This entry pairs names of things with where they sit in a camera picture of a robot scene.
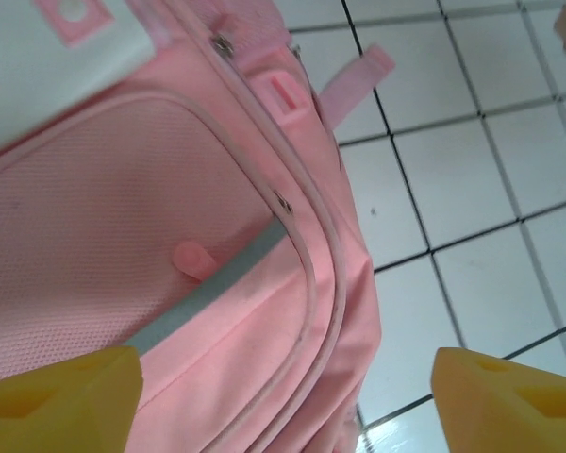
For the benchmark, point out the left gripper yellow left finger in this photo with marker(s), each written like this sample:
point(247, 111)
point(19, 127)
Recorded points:
point(52, 406)

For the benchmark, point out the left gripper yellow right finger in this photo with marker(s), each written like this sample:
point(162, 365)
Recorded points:
point(514, 410)

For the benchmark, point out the pink backpack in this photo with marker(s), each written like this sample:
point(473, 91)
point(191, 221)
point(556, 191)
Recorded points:
point(122, 189)

